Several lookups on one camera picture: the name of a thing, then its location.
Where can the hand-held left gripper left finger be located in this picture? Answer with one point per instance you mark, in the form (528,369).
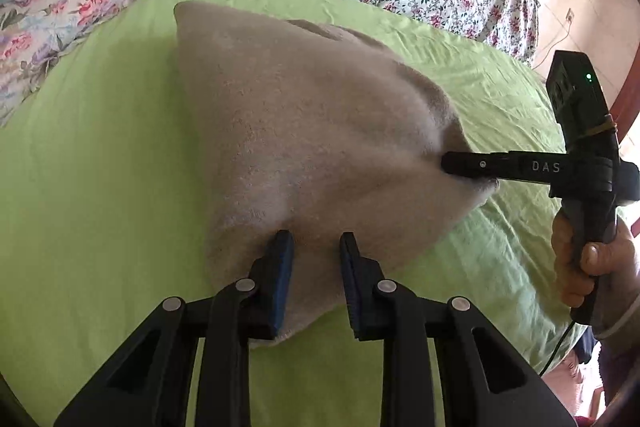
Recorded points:
(280,282)

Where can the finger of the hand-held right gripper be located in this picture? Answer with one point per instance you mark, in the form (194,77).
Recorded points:
(500,166)

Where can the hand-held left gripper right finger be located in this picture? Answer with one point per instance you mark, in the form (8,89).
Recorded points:
(350,277)

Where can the beige knitted sweater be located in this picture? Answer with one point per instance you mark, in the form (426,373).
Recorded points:
(310,132)

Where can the person's right forearm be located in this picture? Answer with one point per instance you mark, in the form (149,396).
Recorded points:
(622,312)

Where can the person's right hand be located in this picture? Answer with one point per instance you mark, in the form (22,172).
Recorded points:
(565,257)

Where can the green bed sheet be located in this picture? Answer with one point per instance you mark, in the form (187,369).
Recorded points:
(100,207)

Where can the dark blue cloth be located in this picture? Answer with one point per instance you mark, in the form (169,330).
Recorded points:
(585,347)

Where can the pink bed sheet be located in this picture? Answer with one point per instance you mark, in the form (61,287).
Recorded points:
(575,379)

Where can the floral pillow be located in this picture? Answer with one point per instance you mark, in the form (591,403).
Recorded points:
(50,27)

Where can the wall socket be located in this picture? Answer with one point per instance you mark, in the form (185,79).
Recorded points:
(569,15)

